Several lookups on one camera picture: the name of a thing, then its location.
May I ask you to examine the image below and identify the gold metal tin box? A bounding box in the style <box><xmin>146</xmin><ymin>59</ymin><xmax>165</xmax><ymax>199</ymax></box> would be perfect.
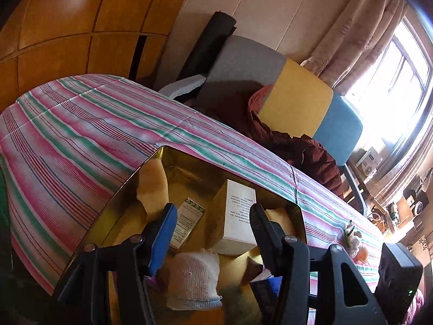
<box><xmin>54</xmin><ymin>146</ymin><xmax>306</xmax><ymax>324</ymax></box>

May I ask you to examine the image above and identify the green white medicine box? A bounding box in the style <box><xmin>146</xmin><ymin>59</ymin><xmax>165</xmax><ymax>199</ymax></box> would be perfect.
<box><xmin>170</xmin><ymin>197</ymin><xmax>205</xmax><ymax>250</ymax></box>

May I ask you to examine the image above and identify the white sock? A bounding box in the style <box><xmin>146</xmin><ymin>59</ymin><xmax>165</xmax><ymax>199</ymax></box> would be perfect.
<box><xmin>167</xmin><ymin>249</ymin><xmax>222</xmax><ymax>311</ymax></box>

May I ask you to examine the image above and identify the blue tissue pack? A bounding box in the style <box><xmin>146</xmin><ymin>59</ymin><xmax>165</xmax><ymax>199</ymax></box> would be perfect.
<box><xmin>250</xmin><ymin>276</ymin><xmax>282</xmax><ymax>324</ymax></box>

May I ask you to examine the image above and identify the black rolled mat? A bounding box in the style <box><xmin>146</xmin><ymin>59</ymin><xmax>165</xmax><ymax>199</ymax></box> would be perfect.
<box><xmin>177</xmin><ymin>11</ymin><xmax>236</xmax><ymax>80</ymax></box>

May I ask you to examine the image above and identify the pink patterned curtain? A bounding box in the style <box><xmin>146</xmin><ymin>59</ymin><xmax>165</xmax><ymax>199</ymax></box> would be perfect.
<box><xmin>302</xmin><ymin>0</ymin><xmax>408</xmax><ymax>96</ymax></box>

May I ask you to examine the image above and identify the window frame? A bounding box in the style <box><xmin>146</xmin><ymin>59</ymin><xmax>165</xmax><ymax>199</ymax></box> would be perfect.
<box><xmin>346</xmin><ymin>19</ymin><xmax>432</xmax><ymax>181</ymax></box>

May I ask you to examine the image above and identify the green cracker packet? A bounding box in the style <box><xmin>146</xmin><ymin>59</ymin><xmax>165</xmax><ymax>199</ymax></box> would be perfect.
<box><xmin>343</xmin><ymin>220</ymin><xmax>355</xmax><ymax>249</ymax></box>

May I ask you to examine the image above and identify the wooden side desk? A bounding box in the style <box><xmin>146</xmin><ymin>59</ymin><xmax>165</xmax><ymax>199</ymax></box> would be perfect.
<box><xmin>348</xmin><ymin>161</ymin><xmax>400</xmax><ymax>238</ymax></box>

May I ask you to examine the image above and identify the striped pink green bedsheet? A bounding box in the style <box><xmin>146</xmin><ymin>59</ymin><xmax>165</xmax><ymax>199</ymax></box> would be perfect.
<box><xmin>0</xmin><ymin>73</ymin><xmax>387</xmax><ymax>325</ymax></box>

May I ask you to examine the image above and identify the tricolour fabric armchair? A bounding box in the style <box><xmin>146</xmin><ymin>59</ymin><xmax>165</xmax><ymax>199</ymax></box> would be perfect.
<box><xmin>158</xmin><ymin>34</ymin><xmax>370</xmax><ymax>216</ymax></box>

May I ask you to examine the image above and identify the beige scrunchie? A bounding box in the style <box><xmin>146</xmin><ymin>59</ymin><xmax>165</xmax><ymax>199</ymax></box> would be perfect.
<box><xmin>348</xmin><ymin>231</ymin><xmax>362</xmax><ymax>258</ymax></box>

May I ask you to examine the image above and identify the white boxed appliance carton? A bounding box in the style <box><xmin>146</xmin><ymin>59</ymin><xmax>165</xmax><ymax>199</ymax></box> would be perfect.
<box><xmin>355</xmin><ymin>148</ymin><xmax>382</xmax><ymax>176</ymax></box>

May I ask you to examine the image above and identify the large white carton box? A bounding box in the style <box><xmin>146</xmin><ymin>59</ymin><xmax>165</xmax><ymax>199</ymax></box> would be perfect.
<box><xmin>205</xmin><ymin>180</ymin><xmax>256</xmax><ymax>257</ymax></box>

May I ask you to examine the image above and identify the wooden wardrobe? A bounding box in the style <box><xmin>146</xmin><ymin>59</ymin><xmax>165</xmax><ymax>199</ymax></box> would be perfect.
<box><xmin>1</xmin><ymin>0</ymin><xmax>184</xmax><ymax>108</ymax></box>

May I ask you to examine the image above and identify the purple snack pouch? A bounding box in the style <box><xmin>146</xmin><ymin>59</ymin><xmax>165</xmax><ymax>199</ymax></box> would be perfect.
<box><xmin>145</xmin><ymin>275</ymin><xmax>158</xmax><ymax>289</ymax></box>

